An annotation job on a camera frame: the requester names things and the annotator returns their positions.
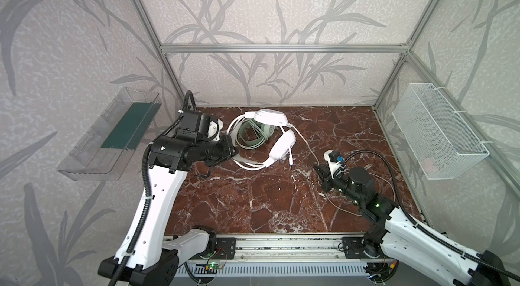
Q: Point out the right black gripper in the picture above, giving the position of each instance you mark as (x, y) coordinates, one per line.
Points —
(328, 176)

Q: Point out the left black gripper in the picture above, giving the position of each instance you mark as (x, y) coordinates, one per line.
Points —
(227, 152)

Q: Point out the mint green headphones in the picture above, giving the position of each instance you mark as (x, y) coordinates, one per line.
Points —
(253, 134)

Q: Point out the white headphones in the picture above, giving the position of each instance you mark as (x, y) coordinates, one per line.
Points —
(281, 148)

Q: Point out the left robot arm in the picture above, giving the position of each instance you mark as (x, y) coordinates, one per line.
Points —
(144, 258)

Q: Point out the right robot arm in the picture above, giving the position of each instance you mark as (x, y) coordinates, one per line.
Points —
(398, 235)

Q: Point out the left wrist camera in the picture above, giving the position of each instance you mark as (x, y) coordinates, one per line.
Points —
(214, 130)

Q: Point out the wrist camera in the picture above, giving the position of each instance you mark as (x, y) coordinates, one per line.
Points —
(336, 163)
(214, 130)

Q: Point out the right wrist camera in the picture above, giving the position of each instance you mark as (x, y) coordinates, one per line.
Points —
(336, 163)

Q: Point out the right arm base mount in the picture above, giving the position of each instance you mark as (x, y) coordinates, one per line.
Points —
(353, 248)

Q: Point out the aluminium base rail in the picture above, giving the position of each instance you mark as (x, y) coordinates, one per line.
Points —
(289, 247)

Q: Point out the aluminium frame crossbar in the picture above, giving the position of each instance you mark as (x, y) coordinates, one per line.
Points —
(283, 48)

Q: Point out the white wire mesh basket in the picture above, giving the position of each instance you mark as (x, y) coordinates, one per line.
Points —
(441, 140)

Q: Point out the clear plastic wall bin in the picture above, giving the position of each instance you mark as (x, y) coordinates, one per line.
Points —
(106, 149)

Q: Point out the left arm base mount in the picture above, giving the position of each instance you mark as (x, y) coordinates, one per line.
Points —
(223, 249)

